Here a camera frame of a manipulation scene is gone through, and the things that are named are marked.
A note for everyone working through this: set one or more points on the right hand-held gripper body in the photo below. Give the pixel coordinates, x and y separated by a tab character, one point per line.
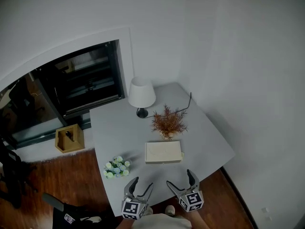
191	200

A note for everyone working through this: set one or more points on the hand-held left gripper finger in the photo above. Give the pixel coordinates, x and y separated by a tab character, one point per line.
131	186
147	191

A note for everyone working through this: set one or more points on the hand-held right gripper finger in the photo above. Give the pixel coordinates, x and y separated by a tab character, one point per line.
176	190
193	181

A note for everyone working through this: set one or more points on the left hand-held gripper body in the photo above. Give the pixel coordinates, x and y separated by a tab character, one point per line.
130	207

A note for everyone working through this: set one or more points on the white drip coffee box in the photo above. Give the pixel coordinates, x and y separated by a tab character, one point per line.
163	151

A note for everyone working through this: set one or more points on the person's right forearm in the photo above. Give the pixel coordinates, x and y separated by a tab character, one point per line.
199	219

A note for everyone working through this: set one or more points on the person's light shoe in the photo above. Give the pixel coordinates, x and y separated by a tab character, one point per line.
170	210
148	211

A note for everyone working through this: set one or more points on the white and blue flower bouquet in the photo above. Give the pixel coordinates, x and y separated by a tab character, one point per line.
117	168

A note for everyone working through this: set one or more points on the person's beige shirt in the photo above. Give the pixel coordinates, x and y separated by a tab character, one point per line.
164	222

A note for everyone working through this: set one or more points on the black chair with grey armrest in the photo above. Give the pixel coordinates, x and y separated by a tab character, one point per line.
71	213

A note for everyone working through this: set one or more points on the brown artificial plant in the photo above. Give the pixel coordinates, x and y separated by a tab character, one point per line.
169	124

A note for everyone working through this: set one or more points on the wooden open box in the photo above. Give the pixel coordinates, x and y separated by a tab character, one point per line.
76	139

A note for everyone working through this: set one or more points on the white shade table lamp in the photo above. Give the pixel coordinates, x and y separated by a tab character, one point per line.
141	94

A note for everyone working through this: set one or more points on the black framed window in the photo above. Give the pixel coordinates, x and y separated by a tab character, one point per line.
78	85

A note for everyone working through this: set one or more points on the black mesh office chair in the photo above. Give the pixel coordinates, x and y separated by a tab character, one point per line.
12	173

